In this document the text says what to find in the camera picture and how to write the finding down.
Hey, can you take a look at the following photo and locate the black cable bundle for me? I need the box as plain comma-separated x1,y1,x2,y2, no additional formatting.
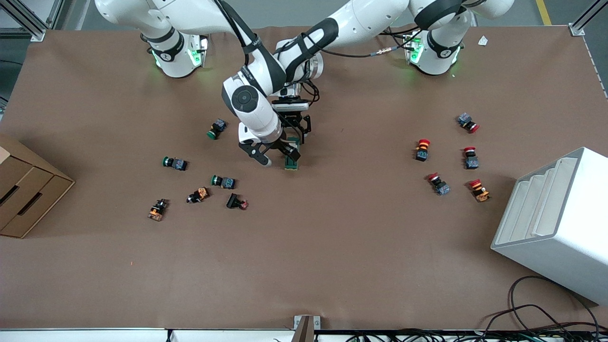
316,328,608,342

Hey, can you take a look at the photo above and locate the cardboard drawer box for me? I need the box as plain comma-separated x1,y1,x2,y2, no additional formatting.
0,133,76,239

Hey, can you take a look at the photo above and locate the red mushroom button amber body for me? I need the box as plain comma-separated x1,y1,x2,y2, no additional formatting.
468,179,492,203

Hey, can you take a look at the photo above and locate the metal table bracket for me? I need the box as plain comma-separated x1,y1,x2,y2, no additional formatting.
293,315,322,342

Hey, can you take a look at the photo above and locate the green load switch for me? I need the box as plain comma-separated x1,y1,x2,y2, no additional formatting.
284,137,301,171

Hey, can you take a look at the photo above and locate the white tiered storage bin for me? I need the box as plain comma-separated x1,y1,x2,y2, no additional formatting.
491,147,608,306

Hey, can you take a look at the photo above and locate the black looped cable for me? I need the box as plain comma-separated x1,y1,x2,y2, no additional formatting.
508,275,601,333

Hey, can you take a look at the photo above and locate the aluminium frame profile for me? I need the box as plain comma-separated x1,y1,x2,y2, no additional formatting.
569,0,608,37
0,0,65,42

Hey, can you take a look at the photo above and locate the black cable silver connector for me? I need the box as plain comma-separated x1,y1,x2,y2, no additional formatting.
311,26,423,58

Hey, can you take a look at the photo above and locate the black selector orange body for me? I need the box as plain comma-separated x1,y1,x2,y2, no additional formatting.
147,199,169,222

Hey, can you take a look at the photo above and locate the white table edge rail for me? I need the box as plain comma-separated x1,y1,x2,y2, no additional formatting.
0,328,295,342

